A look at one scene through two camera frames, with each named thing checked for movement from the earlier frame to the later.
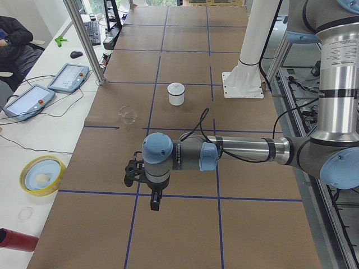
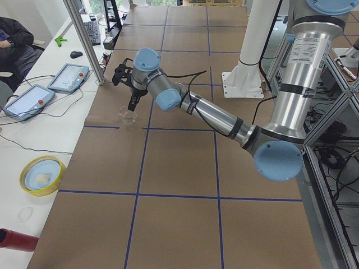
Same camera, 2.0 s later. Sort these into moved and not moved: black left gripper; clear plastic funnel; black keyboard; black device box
Moved: black left gripper
Not moved: black keyboard; clear plastic funnel; black device box
